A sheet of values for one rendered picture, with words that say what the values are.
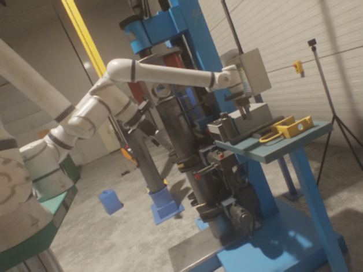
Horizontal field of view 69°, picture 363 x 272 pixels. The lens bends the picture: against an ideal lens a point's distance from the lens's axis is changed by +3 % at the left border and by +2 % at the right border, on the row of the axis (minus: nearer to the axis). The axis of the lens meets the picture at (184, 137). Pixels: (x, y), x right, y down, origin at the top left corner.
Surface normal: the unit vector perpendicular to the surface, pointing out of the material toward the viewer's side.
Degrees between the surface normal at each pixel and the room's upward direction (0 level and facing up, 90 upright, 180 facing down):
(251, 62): 90
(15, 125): 90
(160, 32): 90
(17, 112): 90
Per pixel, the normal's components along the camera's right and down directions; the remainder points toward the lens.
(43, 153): 0.84, -0.26
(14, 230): 0.24, -0.33
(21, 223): 0.48, -0.47
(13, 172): 0.69, -0.06
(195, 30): 0.22, 0.10
